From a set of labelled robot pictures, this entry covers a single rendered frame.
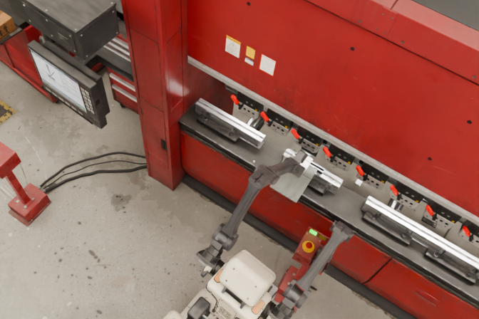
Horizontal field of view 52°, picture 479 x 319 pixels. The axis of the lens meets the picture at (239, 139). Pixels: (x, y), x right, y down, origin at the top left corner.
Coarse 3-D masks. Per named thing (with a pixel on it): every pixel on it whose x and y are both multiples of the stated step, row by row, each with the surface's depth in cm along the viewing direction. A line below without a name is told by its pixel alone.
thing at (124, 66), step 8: (104, 48) 303; (96, 56) 302; (104, 56) 299; (112, 56) 300; (120, 56) 300; (88, 64) 303; (104, 64) 304; (112, 64) 304; (120, 64) 297; (128, 64) 297; (120, 72) 302; (128, 72) 294
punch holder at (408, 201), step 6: (396, 186) 257; (402, 186) 254; (390, 192) 264; (402, 192) 258; (408, 192) 255; (414, 192) 252; (396, 198) 264; (402, 198) 262; (408, 198) 258; (414, 198) 256; (420, 198) 253; (408, 204) 262; (414, 204) 259
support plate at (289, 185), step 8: (312, 168) 293; (280, 176) 288; (288, 176) 288; (296, 176) 289; (304, 176) 289; (312, 176) 290; (280, 184) 285; (288, 184) 285; (296, 184) 286; (304, 184) 286; (280, 192) 282; (288, 192) 283; (296, 192) 283; (296, 200) 280
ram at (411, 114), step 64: (192, 0) 243; (256, 0) 219; (192, 64) 283; (256, 64) 251; (320, 64) 225; (384, 64) 204; (320, 128) 259; (384, 128) 231; (448, 128) 209; (448, 192) 238
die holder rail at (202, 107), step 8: (200, 104) 315; (208, 104) 316; (200, 112) 320; (208, 112) 314; (216, 112) 313; (224, 112) 314; (216, 120) 316; (224, 120) 310; (232, 120) 311; (232, 128) 314; (240, 128) 308; (248, 128) 308; (240, 136) 313; (248, 136) 308; (256, 136) 306; (264, 136) 306; (256, 144) 309
